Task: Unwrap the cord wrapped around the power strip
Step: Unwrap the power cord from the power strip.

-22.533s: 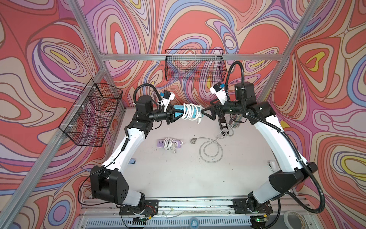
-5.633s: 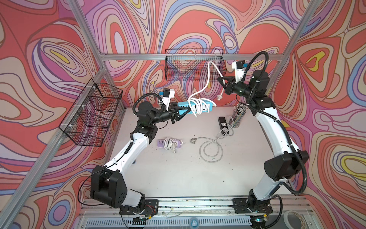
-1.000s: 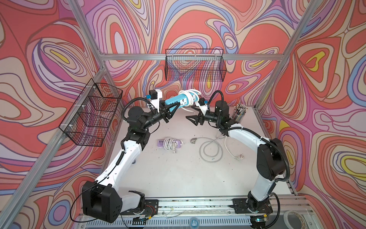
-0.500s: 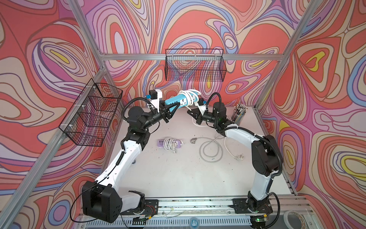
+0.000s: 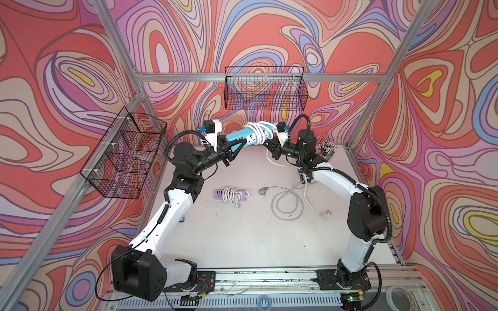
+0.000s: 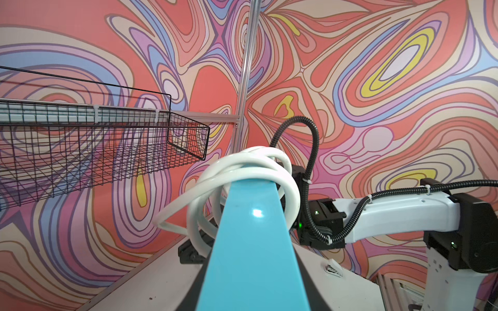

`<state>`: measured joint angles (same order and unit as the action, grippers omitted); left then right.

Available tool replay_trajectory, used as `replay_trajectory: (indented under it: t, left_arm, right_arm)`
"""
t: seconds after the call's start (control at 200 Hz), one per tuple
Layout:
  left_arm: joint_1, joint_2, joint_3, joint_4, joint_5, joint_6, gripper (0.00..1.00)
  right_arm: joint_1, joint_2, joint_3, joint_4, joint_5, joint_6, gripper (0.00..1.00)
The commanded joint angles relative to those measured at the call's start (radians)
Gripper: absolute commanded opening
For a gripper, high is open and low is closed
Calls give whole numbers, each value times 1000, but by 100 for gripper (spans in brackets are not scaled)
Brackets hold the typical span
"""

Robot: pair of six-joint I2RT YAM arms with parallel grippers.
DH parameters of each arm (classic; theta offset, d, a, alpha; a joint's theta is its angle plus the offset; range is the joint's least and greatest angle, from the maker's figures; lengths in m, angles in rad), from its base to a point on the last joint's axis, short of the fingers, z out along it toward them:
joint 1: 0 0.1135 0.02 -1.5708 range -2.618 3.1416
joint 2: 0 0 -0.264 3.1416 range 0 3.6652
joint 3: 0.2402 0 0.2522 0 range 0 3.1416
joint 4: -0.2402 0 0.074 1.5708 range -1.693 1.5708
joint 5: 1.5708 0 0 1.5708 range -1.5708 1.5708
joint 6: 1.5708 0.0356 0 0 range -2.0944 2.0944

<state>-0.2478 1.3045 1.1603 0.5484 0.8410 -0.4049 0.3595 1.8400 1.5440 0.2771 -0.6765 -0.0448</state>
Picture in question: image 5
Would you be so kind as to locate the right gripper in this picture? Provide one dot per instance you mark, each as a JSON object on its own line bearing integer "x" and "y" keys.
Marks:
{"x": 274, "y": 143}

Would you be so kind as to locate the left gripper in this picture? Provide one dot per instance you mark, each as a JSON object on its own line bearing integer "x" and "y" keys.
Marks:
{"x": 224, "y": 155}

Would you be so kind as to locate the blue power strip with cord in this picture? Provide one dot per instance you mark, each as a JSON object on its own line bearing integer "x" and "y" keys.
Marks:
{"x": 253, "y": 134}

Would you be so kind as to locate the black power strip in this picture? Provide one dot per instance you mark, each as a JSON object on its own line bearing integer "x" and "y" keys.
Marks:
{"x": 306, "y": 175}

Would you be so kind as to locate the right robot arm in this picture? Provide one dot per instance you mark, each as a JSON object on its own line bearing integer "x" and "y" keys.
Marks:
{"x": 368, "y": 217}

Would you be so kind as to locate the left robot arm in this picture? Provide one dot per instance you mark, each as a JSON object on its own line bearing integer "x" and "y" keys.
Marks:
{"x": 136, "y": 269}

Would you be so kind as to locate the metal cup of pens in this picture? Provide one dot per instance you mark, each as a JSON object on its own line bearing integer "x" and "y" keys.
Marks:
{"x": 327, "y": 149}

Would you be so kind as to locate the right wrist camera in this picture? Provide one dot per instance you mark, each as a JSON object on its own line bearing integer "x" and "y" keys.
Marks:
{"x": 282, "y": 133}

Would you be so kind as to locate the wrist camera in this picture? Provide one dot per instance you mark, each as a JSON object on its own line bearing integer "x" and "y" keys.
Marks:
{"x": 212, "y": 129}
{"x": 282, "y": 133}

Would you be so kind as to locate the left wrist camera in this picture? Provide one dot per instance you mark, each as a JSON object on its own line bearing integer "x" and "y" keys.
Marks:
{"x": 212, "y": 129}

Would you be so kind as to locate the purple power strip with cord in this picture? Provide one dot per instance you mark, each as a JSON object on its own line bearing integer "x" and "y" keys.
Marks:
{"x": 231, "y": 196}

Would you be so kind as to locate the black wire basket back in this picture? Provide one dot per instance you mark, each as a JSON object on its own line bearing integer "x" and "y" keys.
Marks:
{"x": 265, "y": 88}

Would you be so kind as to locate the black wire basket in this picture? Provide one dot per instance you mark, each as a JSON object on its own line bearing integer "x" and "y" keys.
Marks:
{"x": 265, "y": 88}
{"x": 130, "y": 146}

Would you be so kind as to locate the black wire basket left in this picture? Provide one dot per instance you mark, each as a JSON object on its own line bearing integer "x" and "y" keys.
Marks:
{"x": 130, "y": 146}

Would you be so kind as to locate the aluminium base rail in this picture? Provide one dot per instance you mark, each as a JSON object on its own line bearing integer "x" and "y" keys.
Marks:
{"x": 303, "y": 288}

